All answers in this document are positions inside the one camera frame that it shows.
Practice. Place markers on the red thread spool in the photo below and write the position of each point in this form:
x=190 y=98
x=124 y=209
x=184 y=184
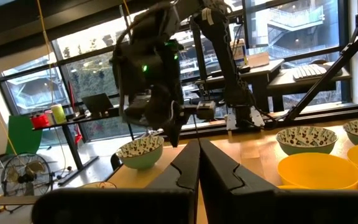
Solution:
x=39 y=121

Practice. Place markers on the cardboard box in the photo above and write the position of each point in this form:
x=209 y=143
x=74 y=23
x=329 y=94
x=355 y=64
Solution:
x=258 y=59

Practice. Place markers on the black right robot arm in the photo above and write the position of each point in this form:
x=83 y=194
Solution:
x=219 y=53

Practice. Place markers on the black computer mouse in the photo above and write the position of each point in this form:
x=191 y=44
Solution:
x=319 y=61

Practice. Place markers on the yellow-green thread spool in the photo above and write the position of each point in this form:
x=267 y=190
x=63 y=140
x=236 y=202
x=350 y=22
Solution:
x=58 y=113

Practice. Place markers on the white keyboard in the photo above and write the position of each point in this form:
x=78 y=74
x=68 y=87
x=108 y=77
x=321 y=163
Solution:
x=309 y=72

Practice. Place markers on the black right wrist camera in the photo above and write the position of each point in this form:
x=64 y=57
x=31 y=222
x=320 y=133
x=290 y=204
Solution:
x=137 y=107

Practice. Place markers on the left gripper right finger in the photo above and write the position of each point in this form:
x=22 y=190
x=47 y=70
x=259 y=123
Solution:
x=275 y=208

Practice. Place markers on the black desk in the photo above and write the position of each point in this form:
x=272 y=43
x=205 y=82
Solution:
x=70 y=140
x=253 y=76
x=309 y=85

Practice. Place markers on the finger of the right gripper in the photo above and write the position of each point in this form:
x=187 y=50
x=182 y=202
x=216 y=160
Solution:
x=158 y=112
x=175 y=130

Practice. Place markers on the white container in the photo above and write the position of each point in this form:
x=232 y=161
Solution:
x=239 y=53

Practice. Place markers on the black floor fan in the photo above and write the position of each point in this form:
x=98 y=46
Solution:
x=26 y=174

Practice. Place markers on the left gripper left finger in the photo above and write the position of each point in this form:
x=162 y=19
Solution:
x=120 y=207

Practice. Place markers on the green panel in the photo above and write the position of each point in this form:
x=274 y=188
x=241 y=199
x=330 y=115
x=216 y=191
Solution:
x=23 y=135

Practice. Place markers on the black laptop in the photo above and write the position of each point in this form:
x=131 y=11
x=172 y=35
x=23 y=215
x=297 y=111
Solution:
x=97 y=104

